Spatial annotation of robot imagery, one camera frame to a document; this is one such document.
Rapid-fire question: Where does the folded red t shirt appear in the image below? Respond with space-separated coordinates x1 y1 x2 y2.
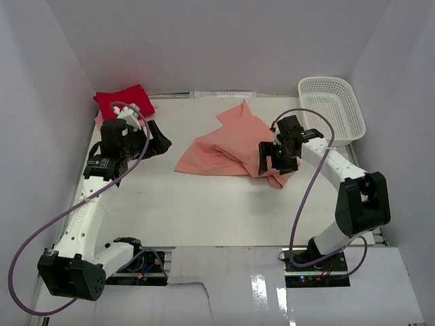
93 84 156 127

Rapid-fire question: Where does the folded light pink t shirt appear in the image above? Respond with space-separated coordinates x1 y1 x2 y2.
94 112 104 130

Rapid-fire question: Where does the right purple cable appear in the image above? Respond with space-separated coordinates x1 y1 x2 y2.
270 108 370 280

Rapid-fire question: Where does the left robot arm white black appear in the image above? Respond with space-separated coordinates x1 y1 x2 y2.
37 119 172 301

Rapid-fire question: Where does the salmon pink t shirt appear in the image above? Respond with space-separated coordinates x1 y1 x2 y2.
175 101 275 178

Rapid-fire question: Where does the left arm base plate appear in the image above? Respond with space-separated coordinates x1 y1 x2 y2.
106 250 171 287

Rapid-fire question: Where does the white perforated plastic basket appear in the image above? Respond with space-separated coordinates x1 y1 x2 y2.
298 77 366 147

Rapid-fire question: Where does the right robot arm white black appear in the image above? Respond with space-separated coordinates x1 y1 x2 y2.
258 115 391 271

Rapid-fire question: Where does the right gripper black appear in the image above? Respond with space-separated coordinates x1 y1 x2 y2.
258 141 298 176

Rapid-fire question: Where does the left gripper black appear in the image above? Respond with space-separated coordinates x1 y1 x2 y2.
121 120 171 161

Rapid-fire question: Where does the white paper sheet at back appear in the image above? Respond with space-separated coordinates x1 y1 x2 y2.
190 91 256 98

